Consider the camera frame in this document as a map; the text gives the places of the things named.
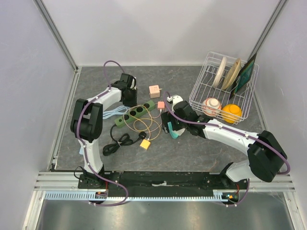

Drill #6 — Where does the pink cube socket adapter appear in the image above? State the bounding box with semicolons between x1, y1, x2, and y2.
149;85;161;99

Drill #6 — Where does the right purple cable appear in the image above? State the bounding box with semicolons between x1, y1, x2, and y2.
163;91;291;174

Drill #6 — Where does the yellow usb charger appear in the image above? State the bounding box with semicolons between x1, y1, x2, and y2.
140;139;151;150

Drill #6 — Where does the dark green square plate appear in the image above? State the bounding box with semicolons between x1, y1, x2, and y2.
228;53;257;100

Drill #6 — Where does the white plate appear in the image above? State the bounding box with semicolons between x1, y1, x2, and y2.
212;56;227;88

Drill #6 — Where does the black power cord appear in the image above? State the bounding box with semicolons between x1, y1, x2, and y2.
102;124;147;156

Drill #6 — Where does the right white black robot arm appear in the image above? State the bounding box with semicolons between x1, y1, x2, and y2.
161;95;290;189

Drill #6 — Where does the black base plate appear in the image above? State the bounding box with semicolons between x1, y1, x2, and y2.
78;170;250;197

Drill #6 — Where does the beige plate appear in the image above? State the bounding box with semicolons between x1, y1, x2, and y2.
221;58;241;90

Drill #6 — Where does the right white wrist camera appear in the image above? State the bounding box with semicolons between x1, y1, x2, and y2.
166;95;183;105

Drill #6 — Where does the white wire dish rack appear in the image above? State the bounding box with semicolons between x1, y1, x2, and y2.
189;52;259;124

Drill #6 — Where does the pink usb cable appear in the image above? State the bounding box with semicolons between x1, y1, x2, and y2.
124;109;166;141

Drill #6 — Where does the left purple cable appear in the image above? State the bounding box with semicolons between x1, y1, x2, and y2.
76;60;130;207

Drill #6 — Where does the pink usb charger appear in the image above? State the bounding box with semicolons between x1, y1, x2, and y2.
157;101;165;111

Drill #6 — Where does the orange bowl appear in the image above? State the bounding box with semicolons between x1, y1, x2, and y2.
221;104;242;124

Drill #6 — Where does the teal triangular power strip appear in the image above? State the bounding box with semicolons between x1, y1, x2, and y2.
167;122;185;139

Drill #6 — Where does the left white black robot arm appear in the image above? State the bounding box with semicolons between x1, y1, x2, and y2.
70;73;137;188

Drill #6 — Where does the purple cable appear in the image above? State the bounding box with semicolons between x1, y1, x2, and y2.
163;91;291;174
76;60;130;207

